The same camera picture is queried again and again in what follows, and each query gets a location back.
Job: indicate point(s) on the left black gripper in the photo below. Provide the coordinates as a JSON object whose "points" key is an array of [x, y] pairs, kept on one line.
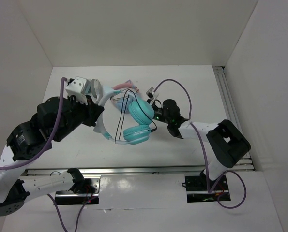
{"points": [[92, 110]]}

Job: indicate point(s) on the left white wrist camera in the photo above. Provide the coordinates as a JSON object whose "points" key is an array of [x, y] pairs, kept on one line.
{"points": [[80, 87]]}

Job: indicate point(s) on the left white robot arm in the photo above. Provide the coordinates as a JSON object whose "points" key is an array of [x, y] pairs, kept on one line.
{"points": [[54, 120]]}

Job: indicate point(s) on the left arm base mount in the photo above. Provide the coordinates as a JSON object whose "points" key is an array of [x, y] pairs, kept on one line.
{"points": [[87, 190]]}

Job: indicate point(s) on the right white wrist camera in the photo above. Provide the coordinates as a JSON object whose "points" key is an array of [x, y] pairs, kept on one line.
{"points": [[152, 93]]}

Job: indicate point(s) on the pink blue cat-ear headphones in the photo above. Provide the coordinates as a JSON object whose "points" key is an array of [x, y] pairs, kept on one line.
{"points": [[122, 101]]}

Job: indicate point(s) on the aluminium side rail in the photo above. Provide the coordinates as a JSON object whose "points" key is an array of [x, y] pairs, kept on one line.
{"points": [[246, 163]]}

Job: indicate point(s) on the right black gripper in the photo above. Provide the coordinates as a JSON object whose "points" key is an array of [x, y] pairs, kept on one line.
{"points": [[150, 102]]}

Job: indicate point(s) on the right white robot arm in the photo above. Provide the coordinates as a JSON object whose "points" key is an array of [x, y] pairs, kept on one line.
{"points": [[227, 142]]}

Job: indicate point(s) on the grey white headphones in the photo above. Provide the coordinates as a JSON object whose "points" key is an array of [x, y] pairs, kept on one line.
{"points": [[94, 89]]}

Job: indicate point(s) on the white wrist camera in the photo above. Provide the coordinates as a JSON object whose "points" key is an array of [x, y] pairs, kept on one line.
{"points": [[80, 87], [152, 93]]}

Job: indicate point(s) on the aluminium front rail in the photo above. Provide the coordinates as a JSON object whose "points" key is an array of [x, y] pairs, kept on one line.
{"points": [[122, 170]]}

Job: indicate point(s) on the teal cat-ear headphones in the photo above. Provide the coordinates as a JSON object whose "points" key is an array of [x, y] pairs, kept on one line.
{"points": [[132, 128]]}

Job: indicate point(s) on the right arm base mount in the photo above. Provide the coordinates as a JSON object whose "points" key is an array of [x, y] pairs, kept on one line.
{"points": [[196, 190]]}

